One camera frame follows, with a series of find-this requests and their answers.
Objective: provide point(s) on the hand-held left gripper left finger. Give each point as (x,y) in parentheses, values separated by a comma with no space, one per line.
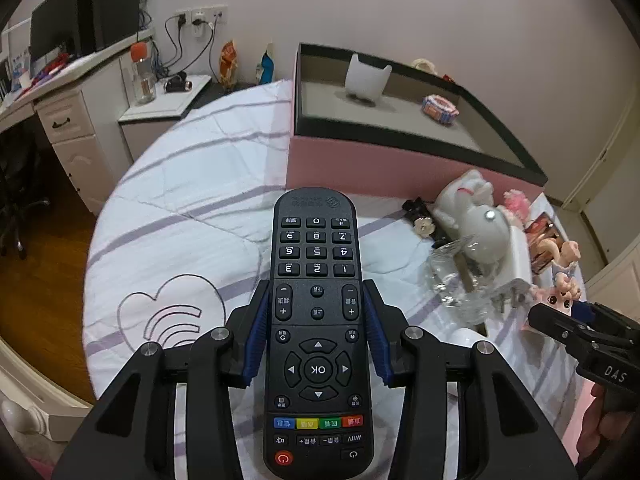
(255,335)

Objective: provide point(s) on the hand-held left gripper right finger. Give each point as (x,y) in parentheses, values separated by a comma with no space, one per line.
(376,335)

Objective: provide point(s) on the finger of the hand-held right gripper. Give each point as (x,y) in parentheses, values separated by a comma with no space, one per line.
(555,322)
(620,325)

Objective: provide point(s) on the pink pig figurine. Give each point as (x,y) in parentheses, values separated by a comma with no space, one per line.
(567,260)
(555,297)

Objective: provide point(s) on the white power adapter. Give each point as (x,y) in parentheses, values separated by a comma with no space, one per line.
(515,265)

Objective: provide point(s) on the black remote control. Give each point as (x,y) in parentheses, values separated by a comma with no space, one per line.
(316,270)

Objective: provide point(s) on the white cat figurine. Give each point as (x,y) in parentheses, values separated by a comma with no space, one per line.
(475,220)

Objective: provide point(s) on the pink storage box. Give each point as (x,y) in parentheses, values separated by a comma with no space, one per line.
(400,160)

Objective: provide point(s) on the person's right hand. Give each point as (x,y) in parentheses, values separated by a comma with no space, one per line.
(597,430)

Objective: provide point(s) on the red-brown small box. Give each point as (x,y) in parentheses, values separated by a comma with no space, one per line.
(542,245)

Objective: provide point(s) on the pink flower figurine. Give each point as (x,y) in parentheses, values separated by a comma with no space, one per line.
(517,205)

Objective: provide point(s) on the white wardrobe door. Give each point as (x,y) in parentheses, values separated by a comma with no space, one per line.
(607,185)

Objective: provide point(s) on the pink building block figure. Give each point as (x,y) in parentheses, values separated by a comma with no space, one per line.
(440,109)

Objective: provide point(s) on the white nightstand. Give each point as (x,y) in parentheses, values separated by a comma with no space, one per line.
(160,110)

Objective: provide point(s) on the white cat-ear plastic holder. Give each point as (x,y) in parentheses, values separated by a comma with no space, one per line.
(366,80)

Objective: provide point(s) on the small black device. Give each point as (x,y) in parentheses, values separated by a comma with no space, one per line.
(177,84)

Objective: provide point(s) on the blue snack bag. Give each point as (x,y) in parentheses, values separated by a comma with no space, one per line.
(266,67)

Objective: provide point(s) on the black office chair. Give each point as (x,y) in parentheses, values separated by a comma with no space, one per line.
(20,195)

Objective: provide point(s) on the orange snack bag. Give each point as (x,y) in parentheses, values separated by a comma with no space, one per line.
(229,62)

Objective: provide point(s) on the cream plush toy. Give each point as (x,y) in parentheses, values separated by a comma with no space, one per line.
(425,65)

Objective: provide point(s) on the clear bottle orange cap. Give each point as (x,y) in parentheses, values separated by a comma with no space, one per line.
(142,77)

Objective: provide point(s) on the white desk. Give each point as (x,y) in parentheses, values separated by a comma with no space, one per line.
(75,110)

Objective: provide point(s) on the black monitor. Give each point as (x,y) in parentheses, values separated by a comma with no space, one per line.
(52,25)

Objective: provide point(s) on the white bed frame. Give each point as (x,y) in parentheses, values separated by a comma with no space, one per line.
(35,395)

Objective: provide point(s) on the white wall outlet strip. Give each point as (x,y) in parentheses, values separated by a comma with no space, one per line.
(202,14)

